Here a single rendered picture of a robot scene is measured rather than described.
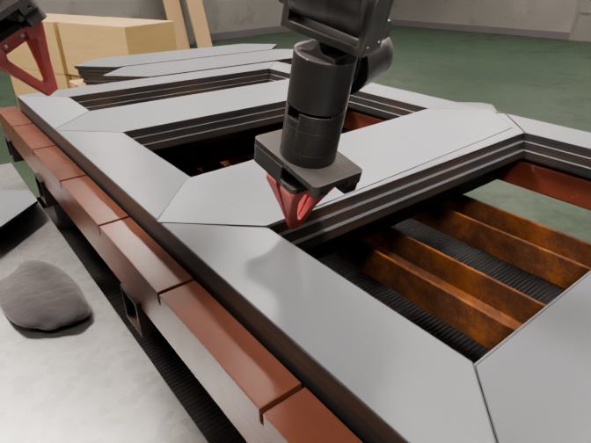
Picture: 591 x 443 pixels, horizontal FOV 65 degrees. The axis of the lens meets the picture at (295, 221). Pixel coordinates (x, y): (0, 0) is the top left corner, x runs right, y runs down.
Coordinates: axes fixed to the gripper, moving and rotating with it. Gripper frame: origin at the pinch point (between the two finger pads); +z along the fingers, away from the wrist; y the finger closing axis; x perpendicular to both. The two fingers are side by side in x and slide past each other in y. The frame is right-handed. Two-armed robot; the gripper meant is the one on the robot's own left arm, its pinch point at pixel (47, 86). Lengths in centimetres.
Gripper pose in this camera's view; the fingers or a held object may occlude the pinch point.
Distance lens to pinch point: 60.7
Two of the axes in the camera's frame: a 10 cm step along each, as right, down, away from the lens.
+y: -7.3, -3.2, 6.0
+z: 3.1, 6.3, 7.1
